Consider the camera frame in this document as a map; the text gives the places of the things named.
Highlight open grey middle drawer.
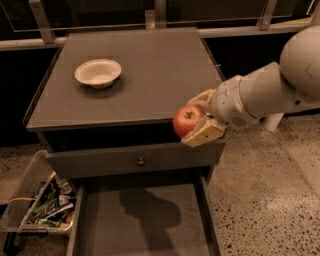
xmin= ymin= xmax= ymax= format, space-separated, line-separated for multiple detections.
xmin=66 ymin=168 xmax=221 ymax=256

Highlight snack packets in bin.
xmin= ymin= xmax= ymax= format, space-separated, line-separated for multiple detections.
xmin=20 ymin=172 xmax=77 ymax=229

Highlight grey top drawer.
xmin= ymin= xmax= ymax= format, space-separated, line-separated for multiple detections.
xmin=47 ymin=140 xmax=225 ymax=179

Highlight red apple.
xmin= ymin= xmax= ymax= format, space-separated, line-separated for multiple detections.
xmin=173 ymin=105 xmax=204 ymax=138

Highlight clear plastic bin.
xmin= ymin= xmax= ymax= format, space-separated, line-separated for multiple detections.
xmin=0 ymin=150 xmax=73 ymax=235

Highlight white paper bowl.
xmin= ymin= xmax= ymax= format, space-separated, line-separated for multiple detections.
xmin=74 ymin=59 xmax=122 ymax=89

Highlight metal railing with glass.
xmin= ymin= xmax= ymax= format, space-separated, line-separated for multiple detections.
xmin=0 ymin=0 xmax=320 ymax=51

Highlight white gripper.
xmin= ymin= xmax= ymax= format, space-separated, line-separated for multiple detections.
xmin=181 ymin=75 xmax=258 ymax=147

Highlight grey drawer cabinet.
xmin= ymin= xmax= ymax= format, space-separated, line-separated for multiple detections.
xmin=23 ymin=27 xmax=231 ymax=188

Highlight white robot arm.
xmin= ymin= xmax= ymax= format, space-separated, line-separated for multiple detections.
xmin=181 ymin=11 xmax=320 ymax=147

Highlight round metal drawer knob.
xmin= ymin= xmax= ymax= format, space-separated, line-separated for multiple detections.
xmin=137 ymin=157 xmax=145 ymax=167

